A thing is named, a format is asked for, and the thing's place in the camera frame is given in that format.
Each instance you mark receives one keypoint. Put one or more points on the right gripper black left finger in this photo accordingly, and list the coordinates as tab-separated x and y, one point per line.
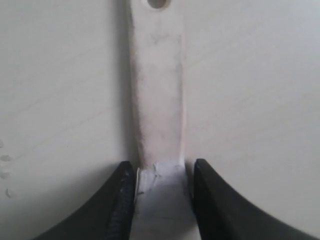
107	215

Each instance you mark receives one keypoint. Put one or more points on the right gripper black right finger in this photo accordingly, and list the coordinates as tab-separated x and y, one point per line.
223	214

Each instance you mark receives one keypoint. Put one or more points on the white wide paint brush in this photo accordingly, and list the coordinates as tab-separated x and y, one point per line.
163	208

